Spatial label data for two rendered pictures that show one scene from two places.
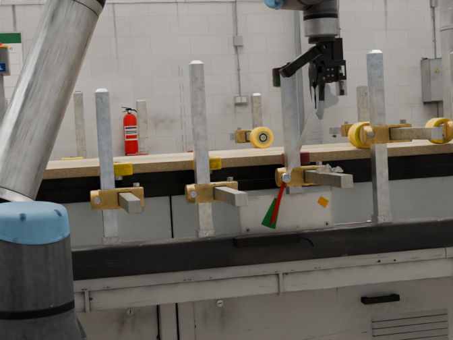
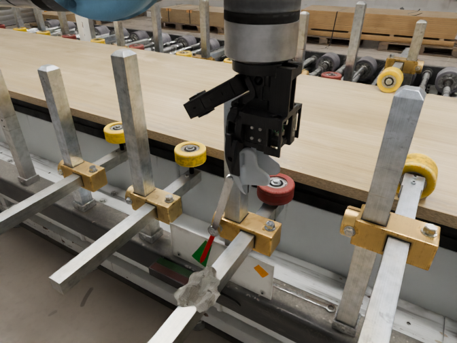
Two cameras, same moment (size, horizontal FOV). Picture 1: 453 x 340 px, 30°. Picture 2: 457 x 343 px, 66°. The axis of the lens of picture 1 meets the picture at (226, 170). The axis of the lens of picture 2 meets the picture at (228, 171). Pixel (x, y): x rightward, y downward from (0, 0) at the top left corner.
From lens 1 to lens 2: 1.97 m
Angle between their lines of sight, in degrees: 49
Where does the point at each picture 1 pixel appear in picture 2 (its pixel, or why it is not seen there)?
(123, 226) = not seen: hidden behind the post
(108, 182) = (66, 159)
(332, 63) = (255, 122)
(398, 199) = (436, 269)
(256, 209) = (187, 241)
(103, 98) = (44, 77)
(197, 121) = (126, 128)
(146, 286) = not seen: hidden behind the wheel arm
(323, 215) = (259, 283)
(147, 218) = (161, 174)
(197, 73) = (119, 71)
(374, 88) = (381, 162)
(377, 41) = not seen: outside the picture
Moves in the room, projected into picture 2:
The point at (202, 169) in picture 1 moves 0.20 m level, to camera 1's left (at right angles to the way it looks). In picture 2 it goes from (137, 180) to (91, 152)
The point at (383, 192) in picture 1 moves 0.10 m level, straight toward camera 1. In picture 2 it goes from (351, 301) to (314, 332)
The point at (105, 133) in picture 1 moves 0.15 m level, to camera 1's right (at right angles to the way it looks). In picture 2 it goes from (54, 115) to (86, 133)
